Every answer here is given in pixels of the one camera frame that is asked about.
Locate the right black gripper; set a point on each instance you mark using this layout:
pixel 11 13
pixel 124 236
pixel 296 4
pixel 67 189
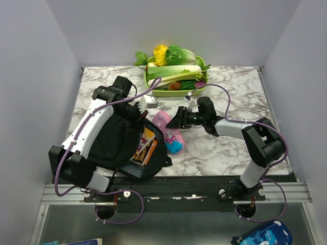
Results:
pixel 179 121

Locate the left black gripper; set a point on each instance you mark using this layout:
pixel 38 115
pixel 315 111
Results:
pixel 136 119

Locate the pink pencil case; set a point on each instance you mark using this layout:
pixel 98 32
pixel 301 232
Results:
pixel 173 139

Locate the black student backpack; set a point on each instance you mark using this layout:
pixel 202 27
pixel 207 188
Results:
pixel 116 144

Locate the blue Treehouse book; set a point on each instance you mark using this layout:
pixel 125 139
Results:
pixel 138 158

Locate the Roald Dahl Charlie book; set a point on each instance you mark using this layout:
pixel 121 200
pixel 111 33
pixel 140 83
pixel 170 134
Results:
pixel 147 136

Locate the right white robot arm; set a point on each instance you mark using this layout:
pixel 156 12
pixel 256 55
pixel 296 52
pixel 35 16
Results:
pixel 264 143

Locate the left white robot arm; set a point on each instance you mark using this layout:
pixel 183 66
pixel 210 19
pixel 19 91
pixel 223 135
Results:
pixel 69 161

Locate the green vegetable tray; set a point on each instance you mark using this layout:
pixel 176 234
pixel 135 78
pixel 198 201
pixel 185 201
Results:
pixel 186 85

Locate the green celery stalks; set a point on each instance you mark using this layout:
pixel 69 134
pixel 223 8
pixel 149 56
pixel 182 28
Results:
pixel 160 82

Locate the long white green cabbage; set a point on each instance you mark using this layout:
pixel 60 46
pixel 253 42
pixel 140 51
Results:
pixel 166 71

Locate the green leaf sprig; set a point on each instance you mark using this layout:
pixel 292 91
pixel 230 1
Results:
pixel 141 59

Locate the green lettuce head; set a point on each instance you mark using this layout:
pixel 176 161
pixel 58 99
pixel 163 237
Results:
pixel 176 55

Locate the yellow flower vegetable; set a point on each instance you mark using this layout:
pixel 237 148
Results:
pixel 160 55

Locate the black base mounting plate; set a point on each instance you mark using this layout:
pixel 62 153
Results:
pixel 175 194

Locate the blue pencil case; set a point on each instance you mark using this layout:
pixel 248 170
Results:
pixel 274 232

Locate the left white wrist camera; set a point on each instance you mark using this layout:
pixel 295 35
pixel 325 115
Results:
pixel 147 102

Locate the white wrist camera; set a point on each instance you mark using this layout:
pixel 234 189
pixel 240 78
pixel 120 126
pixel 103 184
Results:
pixel 191 102
pixel 147 102

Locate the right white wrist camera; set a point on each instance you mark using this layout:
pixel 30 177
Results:
pixel 191 102

